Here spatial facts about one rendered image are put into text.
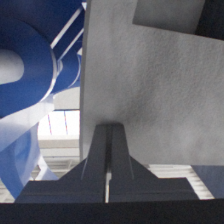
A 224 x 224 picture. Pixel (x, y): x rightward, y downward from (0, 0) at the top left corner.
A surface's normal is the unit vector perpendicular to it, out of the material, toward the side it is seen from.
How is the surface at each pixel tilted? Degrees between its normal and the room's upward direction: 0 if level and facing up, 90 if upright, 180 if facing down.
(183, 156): 90
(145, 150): 90
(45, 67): 90
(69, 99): 90
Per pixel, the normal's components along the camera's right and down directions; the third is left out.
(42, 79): 0.00, 0.29
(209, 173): -1.00, 0.01
